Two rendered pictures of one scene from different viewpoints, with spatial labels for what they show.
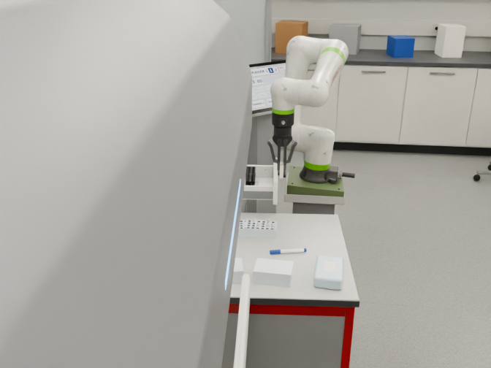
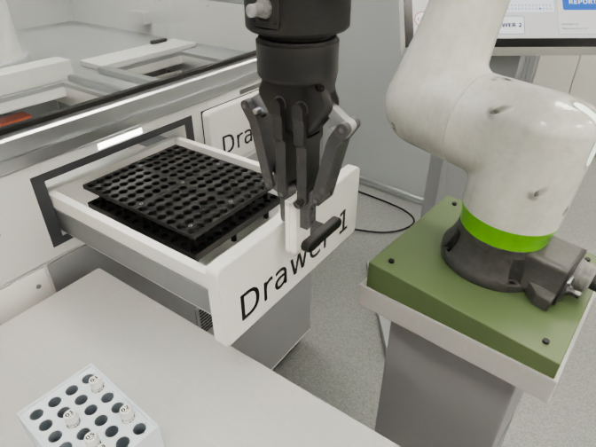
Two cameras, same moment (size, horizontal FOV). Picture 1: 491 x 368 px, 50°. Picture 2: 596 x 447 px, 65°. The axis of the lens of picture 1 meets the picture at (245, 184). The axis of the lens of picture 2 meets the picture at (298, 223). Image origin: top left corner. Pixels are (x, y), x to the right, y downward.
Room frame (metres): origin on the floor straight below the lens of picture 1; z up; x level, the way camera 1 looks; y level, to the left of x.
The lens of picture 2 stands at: (1.75, -0.39, 1.22)
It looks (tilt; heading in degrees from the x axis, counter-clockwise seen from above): 33 degrees down; 33
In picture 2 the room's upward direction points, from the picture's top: straight up
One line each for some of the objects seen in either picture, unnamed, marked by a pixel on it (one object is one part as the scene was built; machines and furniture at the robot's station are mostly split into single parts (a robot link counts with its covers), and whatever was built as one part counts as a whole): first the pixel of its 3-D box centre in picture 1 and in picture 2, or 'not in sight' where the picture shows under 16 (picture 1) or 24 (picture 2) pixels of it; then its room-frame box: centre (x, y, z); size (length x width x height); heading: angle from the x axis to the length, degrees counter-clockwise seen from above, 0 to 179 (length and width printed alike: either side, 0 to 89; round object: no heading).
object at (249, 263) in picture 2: (275, 179); (295, 244); (2.15, -0.13, 0.87); 0.29 x 0.02 x 0.11; 177
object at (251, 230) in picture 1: (260, 228); (90, 430); (1.87, -0.06, 0.78); 0.12 x 0.08 x 0.04; 83
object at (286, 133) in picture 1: (282, 135); (297, 83); (2.12, -0.16, 1.09); 0.08 x 0.07 x 0.09; 87
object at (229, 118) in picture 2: not in sight; (257, 119); (2.48, 0.17, 0.87); 0.29 x 0.02 x 0.11; 177
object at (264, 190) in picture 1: (228, 181); (181, 202); (2.16, 0.08, 0.86); 0.40 x 0.26 x 0.06; 87
